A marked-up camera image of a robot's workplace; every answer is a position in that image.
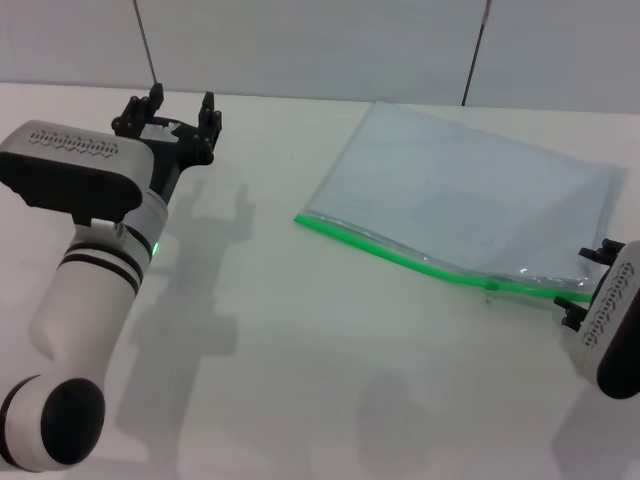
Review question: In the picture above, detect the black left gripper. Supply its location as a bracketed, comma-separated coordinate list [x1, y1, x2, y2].
[110, 83, 223, 202]

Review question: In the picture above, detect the clear green-zip document bag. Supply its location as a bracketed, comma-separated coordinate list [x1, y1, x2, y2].
[293, 101, 629, 304]

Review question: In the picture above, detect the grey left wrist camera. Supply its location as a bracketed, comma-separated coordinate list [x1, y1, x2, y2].
[0, 119, 156, 227]

